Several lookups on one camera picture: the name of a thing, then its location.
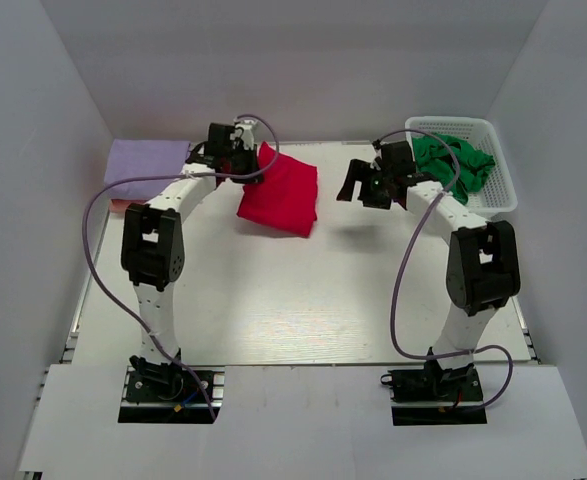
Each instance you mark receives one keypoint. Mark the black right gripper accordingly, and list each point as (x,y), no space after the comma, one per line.
(360,170)

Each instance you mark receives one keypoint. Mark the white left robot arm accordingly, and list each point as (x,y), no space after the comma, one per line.
(153,253)

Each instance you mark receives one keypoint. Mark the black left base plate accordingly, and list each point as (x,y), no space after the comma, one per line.
(145,402)

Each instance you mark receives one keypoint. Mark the red t-shirt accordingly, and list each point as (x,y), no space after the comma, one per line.
(286,199)

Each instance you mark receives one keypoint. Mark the folded peach t-shirt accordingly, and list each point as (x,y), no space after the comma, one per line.
(119,206)

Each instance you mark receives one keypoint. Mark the folded lavender t-shirt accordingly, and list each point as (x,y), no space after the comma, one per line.
(143,158)

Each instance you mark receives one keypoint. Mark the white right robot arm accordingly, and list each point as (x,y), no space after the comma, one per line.
(482,271)

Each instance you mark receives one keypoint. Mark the crumpled green t-shirt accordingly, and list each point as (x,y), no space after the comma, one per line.
(433,158)

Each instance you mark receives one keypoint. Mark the white plastic basket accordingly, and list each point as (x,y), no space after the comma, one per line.
(498,195)

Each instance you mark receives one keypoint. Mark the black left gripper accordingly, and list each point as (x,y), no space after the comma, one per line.
(251,156)

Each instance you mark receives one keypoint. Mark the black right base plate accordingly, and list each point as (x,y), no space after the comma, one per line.
(418,400)

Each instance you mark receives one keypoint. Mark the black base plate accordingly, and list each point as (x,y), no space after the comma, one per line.
(145,402)
(418,400)

